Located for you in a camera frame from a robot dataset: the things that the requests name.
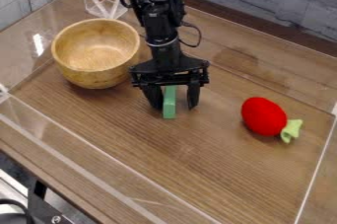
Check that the brown wooden bowl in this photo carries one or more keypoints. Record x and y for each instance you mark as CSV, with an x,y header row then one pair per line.
x,y
93,51

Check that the clear acrylic corner bracket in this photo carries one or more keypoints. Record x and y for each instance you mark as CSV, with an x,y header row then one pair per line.
x,y
108,9

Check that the black table leg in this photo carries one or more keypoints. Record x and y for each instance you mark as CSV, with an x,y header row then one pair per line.
x,y
36,195

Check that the red plush strawberry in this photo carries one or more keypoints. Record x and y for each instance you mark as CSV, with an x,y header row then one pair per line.
x,y
265,118

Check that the clear acrylic tray wall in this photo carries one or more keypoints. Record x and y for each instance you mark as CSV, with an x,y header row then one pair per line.
x,y
96,182

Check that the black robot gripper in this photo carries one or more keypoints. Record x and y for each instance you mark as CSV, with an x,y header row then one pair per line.
x,y
169,68

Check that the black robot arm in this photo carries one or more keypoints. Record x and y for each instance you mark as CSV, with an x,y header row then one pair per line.
x,y
160,17

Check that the green rectangular block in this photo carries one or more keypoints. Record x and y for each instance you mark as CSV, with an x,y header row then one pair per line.
x,y
169,102

